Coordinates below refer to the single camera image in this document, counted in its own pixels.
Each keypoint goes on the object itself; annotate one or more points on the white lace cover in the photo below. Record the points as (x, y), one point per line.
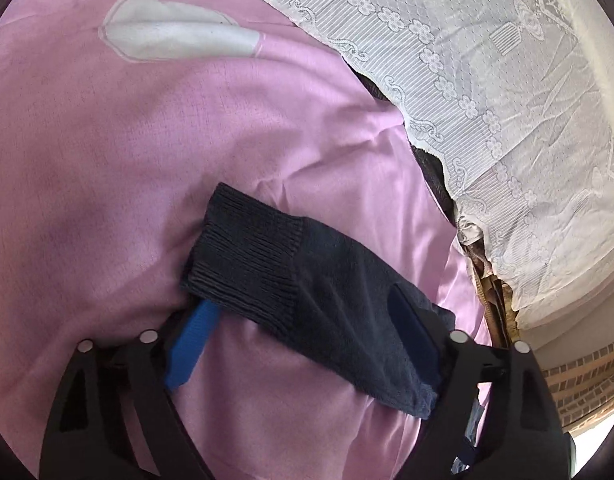
(515, 98)

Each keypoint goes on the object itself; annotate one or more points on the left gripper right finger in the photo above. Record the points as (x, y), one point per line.
(494, 417)

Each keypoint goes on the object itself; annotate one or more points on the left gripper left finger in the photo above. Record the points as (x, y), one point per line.
(86, 436)

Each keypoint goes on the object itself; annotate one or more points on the brick pattern curtain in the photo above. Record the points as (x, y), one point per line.
(583, 390)

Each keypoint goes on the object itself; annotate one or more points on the pink bed sheet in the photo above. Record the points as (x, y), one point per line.
(118, 119)

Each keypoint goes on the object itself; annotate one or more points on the woven bamboo mat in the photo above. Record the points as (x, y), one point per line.
(495, 295)

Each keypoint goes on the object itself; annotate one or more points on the navy school cardigan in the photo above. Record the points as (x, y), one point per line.
(323, 295)

